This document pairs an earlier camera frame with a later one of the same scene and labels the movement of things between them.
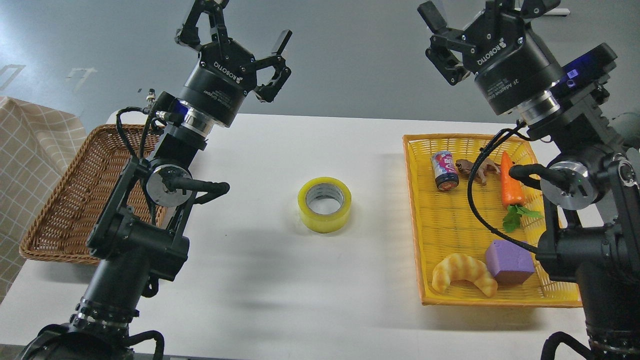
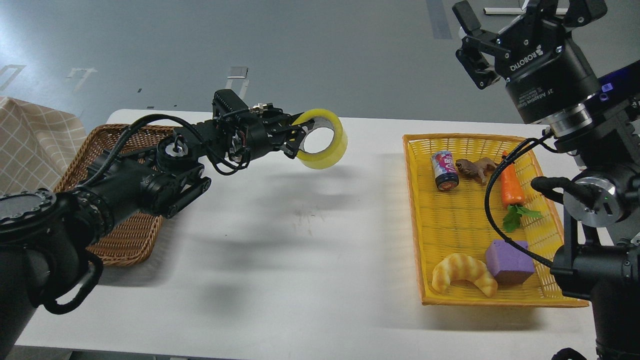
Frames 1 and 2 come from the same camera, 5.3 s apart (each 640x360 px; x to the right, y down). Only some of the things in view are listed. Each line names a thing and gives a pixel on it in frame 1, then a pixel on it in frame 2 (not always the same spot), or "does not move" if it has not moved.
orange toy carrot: [513, 195] does not move
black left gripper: [226, 71] -> [254, 131]
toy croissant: [461, 266] does not move
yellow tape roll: [325, 205] -> [333, 155]
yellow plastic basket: [477, 228] does not move
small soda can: [445, 170] does not move
